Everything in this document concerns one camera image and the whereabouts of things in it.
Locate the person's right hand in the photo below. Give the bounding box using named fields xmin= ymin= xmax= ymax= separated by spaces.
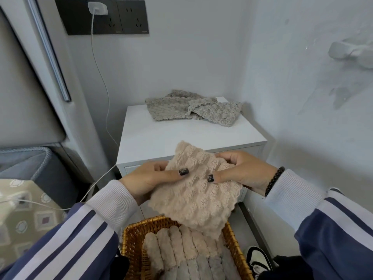
xmin=207 ymin=150 xmax=278 ymax=196

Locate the person's left hand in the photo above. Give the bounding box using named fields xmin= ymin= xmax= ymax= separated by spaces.
xmin=119 ymin=161 xmax=190 ymax=206

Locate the orange wicker basket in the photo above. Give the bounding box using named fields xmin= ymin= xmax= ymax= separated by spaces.
xmin=121 ymin=215 xmax=254 ymax=280

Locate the single grey towel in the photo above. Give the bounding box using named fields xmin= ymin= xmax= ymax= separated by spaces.
xmin=159 ymin=266 xmax=178 ymax=280
xmin=208 ymin=256 xmax=227 ymax=280
xmin=197 ymin=256 xmax=213 ymax=280
xmin=187 ymin=97 xmax=244 ymax=128
xmin=145 ymin=89 xmax=218 ymax=122
xmin=174 ymin=265 xmax=190 ymax=280
xmin=186 ymin=259 xmax=202 ymax=280
xmin=220 ymin=247 xmax=242 ymax=280

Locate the person's left forearm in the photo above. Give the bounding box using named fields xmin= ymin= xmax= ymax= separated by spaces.
xmin=0 ymin=180 xmax=139 ymax=280

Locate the person's right forearm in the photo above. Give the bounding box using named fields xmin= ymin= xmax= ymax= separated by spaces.
xmin=263 ymin=169 xmax=373 ymax=280

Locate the person's right shoe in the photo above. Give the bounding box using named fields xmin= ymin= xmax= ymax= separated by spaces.
xmin=246 ymin=245 xmax=273 ymax=277

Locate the white nightstand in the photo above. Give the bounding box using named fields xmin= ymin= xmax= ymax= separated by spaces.
xmin=116 ymin=96 xmax=268 ymax=219

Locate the patterned beige bedspread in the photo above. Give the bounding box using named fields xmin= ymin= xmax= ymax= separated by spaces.
xmin=0 ymin=179 xmax=68 ymax=266

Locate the grey padded headboard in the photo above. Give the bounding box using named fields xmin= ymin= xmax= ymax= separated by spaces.
xmin=0 ymin=8 xmax=67 ymax=149

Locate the silver headboard trim strip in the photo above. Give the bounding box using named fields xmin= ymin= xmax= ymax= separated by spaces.
xmin=24 ymin=0 xmax=72 ymax=102

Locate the white charger plug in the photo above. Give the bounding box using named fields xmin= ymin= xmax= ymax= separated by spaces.
xmin=87 ymin=2 xmax=109 ymax=16

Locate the black bead bracelet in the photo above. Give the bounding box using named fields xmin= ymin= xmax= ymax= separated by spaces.
xmin=264 ymin=166 xmax=285 ymax=198

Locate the white charging cable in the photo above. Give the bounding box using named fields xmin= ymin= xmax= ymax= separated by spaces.
xmin=0 ymin=14 xmax=120 ymax=212

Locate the narrow black wall socket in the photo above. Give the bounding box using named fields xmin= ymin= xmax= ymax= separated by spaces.
xmin=116 ymin=0 xmax=150 ymax=35

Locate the wide black wall socket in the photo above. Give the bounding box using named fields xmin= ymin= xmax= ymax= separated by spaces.
xmin=54 ymin=0 xmax=123 ymax=36

